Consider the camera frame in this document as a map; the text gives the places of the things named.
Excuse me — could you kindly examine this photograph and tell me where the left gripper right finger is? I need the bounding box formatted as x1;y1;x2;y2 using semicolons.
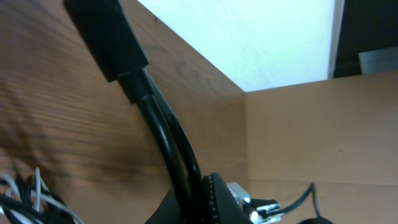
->
203;172;251;224

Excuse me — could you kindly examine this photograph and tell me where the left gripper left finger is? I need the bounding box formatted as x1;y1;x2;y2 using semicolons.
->
145;189;183;224

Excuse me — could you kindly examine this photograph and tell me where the white usb cable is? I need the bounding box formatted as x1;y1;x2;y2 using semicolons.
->
0;166;85;224

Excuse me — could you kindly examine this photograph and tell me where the black usb cable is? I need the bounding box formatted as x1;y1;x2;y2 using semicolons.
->
0;0;212;224

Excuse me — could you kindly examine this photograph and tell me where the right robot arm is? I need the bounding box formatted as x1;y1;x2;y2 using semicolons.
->
298;217;334;224

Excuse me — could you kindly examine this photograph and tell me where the cardboard side panel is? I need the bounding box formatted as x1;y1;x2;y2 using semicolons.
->
246;72;397;223

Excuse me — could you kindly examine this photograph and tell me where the right black camera cable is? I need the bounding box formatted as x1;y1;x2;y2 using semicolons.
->
267;182;321;218

